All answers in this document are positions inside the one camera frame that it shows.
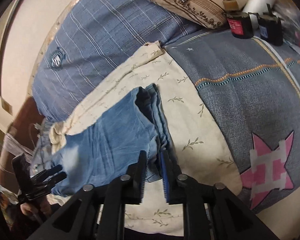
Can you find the blue denim jeans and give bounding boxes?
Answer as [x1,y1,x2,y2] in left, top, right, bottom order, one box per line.
[48,83,177,197]

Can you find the person's left hand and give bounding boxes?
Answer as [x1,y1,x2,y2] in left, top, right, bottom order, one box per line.
[20,198,52,216]

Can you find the lilac cloth on headboard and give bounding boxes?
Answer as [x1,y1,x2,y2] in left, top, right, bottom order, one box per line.
[2,133,33,157]

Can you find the brown headboard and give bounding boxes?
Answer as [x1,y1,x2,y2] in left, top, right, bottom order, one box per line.
[0,96,44,193]

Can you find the cream leaf-print quilt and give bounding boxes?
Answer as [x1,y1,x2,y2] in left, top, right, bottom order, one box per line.
[48,41,243,237]

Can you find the blue plaid pillow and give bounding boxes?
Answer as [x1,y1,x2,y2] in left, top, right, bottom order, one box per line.
[32,0,200,122]

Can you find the white charger with cable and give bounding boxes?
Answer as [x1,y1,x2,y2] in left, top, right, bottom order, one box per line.
[29,122,49,140]

